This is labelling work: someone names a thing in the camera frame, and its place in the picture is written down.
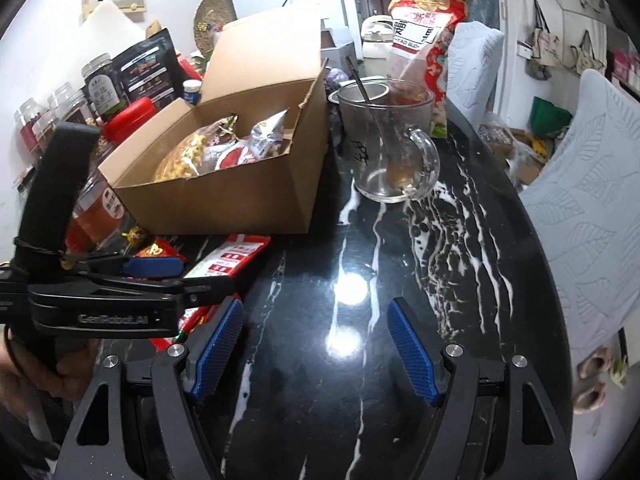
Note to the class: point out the silver foil snack packet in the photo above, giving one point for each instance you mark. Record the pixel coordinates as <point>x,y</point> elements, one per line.
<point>267,136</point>

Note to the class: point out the open cardboard box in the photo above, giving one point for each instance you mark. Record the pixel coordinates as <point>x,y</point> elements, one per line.
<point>261,65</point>

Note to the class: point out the black stand-up pouch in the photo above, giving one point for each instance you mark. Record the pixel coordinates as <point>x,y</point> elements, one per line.
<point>150,69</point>

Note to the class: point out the jar with red label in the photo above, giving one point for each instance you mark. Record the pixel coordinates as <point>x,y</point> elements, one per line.
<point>26,117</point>

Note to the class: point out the small blue white bottle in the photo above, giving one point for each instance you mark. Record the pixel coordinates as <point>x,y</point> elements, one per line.
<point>192,91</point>

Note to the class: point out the pink red sachet packet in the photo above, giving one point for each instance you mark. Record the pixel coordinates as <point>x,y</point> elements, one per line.
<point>231,155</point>

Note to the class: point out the person's left hand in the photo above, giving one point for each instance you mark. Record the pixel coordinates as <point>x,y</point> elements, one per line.
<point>69,381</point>

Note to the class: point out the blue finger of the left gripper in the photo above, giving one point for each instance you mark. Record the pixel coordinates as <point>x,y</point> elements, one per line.
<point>132,266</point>
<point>186,293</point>

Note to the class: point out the green red cereal snack packet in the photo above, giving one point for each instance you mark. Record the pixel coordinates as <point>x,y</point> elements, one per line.
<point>223,131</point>

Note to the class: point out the clear jar orange label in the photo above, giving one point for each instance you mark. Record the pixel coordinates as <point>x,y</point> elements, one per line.
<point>98,210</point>

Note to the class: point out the white foam board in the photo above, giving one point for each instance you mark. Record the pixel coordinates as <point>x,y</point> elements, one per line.
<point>107,30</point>

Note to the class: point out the red small snack packets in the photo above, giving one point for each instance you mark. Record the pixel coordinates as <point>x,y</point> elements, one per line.
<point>192,317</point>

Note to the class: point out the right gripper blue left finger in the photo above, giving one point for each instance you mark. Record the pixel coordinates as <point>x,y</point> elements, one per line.
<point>211,345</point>

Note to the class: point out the yellow green lollipop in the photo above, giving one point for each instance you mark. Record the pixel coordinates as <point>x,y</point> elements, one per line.
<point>135,237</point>

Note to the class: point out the waffle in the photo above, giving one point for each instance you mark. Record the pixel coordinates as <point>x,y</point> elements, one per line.
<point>183,161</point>

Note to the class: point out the jar with dark brown label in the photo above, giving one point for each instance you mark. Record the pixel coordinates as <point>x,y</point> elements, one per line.
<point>72,106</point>

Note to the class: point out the large red white snack bag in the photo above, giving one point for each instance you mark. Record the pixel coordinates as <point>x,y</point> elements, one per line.
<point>423,31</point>

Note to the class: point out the light blue leaf cushion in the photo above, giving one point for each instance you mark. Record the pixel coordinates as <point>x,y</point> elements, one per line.
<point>584,206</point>

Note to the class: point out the jar with dark green label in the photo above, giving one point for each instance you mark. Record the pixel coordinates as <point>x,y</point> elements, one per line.
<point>104,87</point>

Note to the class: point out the glass mug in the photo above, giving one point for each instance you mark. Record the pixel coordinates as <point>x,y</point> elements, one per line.
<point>387,123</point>

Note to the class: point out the red cylindrical container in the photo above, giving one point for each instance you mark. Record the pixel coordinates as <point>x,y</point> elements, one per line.
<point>129,120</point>

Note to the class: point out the white thermos jug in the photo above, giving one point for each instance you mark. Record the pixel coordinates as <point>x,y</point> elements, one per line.
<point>377,34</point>

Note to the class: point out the red gift bag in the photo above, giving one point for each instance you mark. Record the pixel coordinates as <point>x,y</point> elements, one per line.
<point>188,68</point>

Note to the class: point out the red white striped packet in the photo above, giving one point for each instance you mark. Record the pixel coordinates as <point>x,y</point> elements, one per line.
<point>229,258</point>

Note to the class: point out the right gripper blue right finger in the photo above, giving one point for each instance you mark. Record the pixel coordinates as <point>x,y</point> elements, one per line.
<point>419,351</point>

